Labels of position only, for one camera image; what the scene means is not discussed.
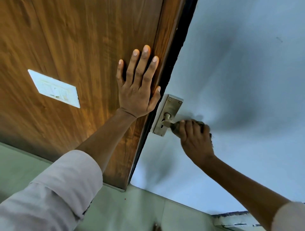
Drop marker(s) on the white switch plate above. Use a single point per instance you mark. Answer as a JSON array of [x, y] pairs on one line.
[[53, 88]]

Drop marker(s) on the person's right fingers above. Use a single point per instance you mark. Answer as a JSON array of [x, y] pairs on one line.
[[190, 128]]

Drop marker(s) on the person's left middle finger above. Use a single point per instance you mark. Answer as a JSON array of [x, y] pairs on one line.
[[143, 63]]

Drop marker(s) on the person's left little finger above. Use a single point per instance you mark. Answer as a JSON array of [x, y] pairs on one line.
[[120, 71]]

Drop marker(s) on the person's right forearm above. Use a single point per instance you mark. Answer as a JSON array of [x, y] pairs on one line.
[[247, 190]]

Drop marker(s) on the person's right hand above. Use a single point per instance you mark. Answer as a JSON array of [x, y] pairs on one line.
[[196, 145]]

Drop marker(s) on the person's left forearm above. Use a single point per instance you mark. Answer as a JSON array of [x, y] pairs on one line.
[[78, 171]]

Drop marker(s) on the brown wooden wall panel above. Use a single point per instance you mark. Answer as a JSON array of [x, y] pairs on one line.
[[71, 47]]

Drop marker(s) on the person's left hand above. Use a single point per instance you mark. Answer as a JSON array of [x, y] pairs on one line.
[[134, 95]]

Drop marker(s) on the person's left thumb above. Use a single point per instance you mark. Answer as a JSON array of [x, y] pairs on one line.
[[155, 97]]

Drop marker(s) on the pale grey door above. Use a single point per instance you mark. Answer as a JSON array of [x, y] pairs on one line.
[[238, 83]]

